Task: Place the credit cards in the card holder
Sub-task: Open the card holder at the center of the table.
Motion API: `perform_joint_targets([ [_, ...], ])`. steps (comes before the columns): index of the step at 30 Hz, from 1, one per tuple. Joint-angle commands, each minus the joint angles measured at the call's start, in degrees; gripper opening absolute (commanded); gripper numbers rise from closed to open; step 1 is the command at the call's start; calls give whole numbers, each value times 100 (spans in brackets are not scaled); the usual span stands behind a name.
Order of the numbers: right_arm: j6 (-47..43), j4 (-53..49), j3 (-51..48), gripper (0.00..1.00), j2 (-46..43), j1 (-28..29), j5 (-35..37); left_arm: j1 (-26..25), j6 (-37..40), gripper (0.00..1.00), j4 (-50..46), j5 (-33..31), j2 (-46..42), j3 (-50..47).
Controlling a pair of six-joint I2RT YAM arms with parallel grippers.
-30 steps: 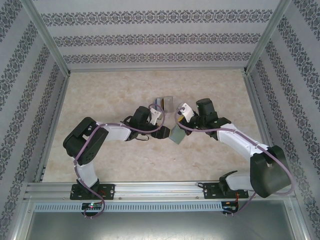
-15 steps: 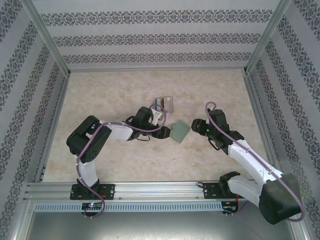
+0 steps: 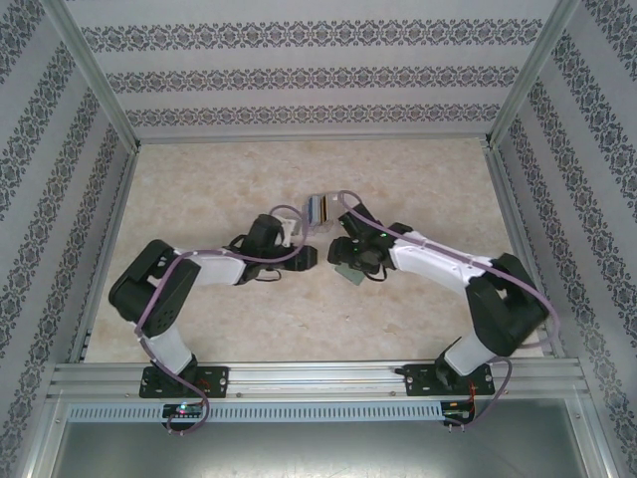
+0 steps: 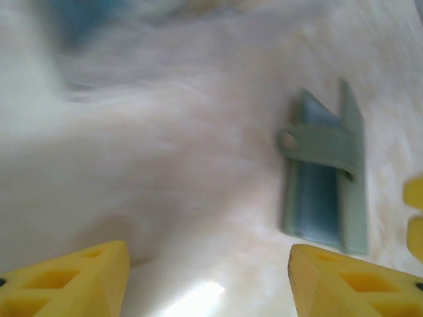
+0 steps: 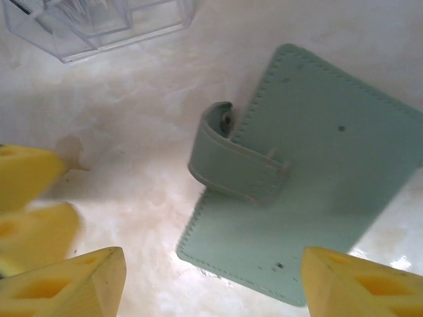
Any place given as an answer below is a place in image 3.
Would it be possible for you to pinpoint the slotted grey cable duct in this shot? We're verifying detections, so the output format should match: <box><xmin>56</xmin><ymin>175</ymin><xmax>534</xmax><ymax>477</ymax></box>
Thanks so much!
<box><xmin>66</xmin><ymin>401</ymin><xmax>445</xmax><ymax>421</ymax></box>

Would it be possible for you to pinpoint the right controller circuit board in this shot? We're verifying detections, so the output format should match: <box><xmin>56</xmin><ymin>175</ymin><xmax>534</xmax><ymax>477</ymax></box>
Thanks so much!
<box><xmin>443</xmin><ymin>404</ymin><xmax>477</xmax><ymax>425</ymax></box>

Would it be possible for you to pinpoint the green card holder wallet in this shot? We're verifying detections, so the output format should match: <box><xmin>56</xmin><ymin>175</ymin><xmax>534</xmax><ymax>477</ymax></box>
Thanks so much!
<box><xmin>333</xmin><ymin>263</ymin><xmax>367</xmax><ymax>289</ymax></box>

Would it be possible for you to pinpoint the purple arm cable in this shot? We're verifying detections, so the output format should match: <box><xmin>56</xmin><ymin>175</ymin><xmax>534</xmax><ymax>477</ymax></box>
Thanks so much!
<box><xmin>133</xmin><ymin>203</ymin><xmax>307</xmax><ymax>438</ymax></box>
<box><xmin>337</xmin><ymin>190</ymin><xmax>556</xmax><ymax>432</ymax></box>

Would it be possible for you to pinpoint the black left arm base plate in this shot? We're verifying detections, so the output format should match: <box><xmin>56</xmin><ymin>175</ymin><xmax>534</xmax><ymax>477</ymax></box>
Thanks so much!
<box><xmin>140</xmin><ymin>365</ymin><xmax>231</xmax><ymax>399</ymax></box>

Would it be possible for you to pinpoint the left controller circuit board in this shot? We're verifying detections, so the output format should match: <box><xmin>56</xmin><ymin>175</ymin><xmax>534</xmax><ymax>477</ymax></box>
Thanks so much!
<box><xmin>162</xmin><ymin>403</ymin><xmax>207</xmax><ymax>420</ymax></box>

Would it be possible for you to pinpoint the controller circuit board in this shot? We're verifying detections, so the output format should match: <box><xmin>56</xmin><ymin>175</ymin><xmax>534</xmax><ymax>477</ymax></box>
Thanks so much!
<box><xmin>443</xmin><ymin>404</ymin><xmax>477</xmax><ymax>425</ymax></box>
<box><xmin>162</xmin><ymin>403</ymin><xmax>207</xmax><ymax>420</ymax></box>

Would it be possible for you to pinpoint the aluminium side rail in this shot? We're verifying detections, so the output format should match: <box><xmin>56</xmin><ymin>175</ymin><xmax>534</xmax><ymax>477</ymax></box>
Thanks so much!
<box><xmin>485</xmin><ymin>146</ymin><xmax>566</xmax><ymax>359</ymax></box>
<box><xmin>67</xmin><ymin>146</ymin><xmax>141</xmax><ymax>363</ymax></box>

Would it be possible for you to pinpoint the aluminium frame post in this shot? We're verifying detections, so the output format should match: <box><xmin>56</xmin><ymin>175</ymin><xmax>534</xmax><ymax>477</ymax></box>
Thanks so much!
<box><xmin>485</xmin><ymin>0</ymin><xmax>582</xmax><ymax>148</ymax></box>
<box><xmin>38</xmin><ymin>0</ymin><xmax>142</xmax><ymax>150</ymax></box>

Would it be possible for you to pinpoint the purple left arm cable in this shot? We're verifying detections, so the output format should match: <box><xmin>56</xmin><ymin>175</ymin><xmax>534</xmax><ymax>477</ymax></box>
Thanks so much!
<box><xmin>133</xmin><ymin>203</ymin><xmax>307</xmax><ymax>438</ymax></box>

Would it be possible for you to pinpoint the grey metal sheet panel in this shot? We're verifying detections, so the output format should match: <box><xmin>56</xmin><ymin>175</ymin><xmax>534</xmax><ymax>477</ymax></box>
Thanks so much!
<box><xmin>27</xmin><ymin>397</ymin><xmax>616</xmax><ymax>478</ymax></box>

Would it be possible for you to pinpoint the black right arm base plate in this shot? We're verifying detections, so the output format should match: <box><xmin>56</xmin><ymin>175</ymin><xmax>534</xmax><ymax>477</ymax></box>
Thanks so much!
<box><xmin>401</xmin><ymin>362</ymin><xmax>497</xmax><ymax>398</ymax></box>

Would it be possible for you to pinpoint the aluminium mounting rail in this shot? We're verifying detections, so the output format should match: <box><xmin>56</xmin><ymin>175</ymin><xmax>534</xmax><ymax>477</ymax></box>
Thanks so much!
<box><xmin>47</xmin><ymin>359</ymin><xmax>584</xmax><ymax>400</ymax></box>

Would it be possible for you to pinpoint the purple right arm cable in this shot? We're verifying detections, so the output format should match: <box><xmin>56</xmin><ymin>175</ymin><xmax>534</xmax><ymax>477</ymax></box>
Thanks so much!
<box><xmin>337</xmin><ymin>190</ymin><xmax>556</xmax><ymax>432</ymax></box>

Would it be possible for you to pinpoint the clear acrylic card box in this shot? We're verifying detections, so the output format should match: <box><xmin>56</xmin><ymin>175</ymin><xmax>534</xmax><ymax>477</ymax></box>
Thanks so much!
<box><xmin>302</xmin><ymin>190</ymin><xmax>342</xmax><ymax>238</ymax></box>

